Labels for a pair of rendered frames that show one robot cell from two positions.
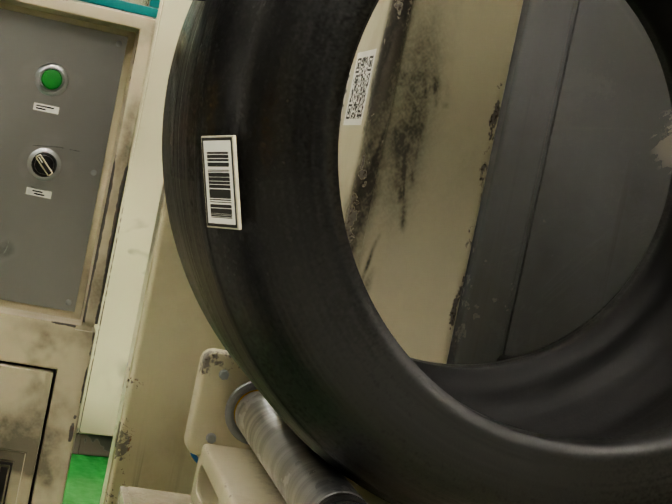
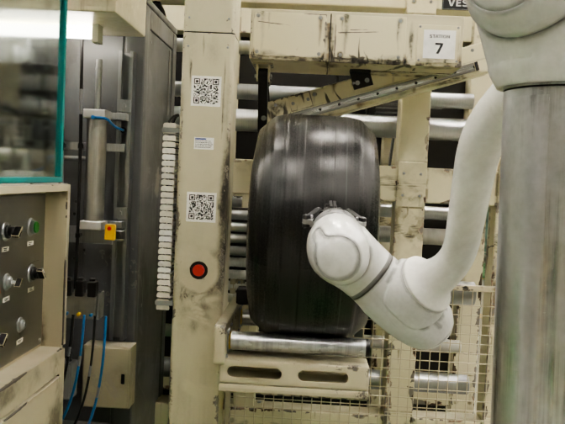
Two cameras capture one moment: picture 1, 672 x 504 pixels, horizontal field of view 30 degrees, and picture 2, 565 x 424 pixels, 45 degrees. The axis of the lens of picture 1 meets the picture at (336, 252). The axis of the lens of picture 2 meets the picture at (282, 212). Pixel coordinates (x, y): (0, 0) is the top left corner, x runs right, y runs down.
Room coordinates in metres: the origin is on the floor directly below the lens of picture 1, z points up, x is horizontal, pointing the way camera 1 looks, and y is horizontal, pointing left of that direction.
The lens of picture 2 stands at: (0.57, 1.62, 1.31)
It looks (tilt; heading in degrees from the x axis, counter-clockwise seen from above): 3 degrees down; 286
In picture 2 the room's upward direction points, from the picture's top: 3 degrees clockwise
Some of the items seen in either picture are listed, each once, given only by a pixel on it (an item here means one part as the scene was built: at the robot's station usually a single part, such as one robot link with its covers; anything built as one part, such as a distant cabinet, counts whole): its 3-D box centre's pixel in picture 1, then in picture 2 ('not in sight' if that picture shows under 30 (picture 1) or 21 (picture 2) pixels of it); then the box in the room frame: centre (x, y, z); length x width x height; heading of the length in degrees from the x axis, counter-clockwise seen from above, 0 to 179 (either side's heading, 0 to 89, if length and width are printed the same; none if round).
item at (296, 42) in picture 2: not in sight; (353, 45); (0.97, -0.45, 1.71); 0.61 x 0.25 x 0.15; 14
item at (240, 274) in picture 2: not in sight; (232, 254); (1.33, -0.45, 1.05); 0.20 x 0.15 x 0.30; 14
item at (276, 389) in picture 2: not in sight; (294, 368); (1.03, -0.13, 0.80); 0.37 x 0.36 x 0.02; 104
